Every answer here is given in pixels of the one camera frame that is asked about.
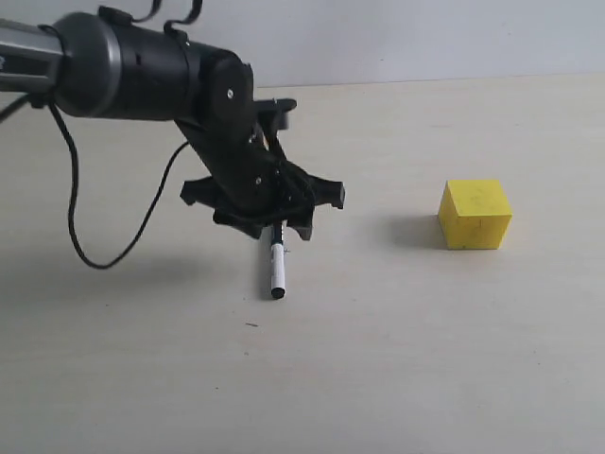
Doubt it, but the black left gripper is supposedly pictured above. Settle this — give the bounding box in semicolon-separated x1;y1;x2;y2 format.
180;136;346;241

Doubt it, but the yellow foam cube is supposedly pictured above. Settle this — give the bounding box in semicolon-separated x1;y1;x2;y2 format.
438;180;512;251

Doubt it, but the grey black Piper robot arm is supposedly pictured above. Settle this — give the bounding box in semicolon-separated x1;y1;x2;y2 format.
1;7;345;240

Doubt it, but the black and white marker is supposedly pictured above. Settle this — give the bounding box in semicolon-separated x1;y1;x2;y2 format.
270;222;286;300

